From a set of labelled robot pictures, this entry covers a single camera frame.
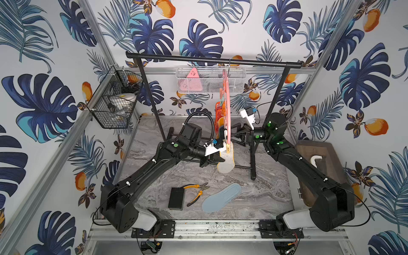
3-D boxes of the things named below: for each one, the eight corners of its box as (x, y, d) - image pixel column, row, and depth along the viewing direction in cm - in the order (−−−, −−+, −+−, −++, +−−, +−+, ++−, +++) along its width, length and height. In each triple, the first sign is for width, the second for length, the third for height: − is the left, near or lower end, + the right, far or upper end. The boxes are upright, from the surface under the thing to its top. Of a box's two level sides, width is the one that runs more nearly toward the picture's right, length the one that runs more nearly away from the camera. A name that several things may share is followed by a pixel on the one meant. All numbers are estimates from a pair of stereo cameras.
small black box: (169, 210, 82) (167, 208, 79) (171, 189, 89) (170, 186, 86) (182, 210, 82) (181, 208, 79) (184, 189, 89) (183, 186, 86)
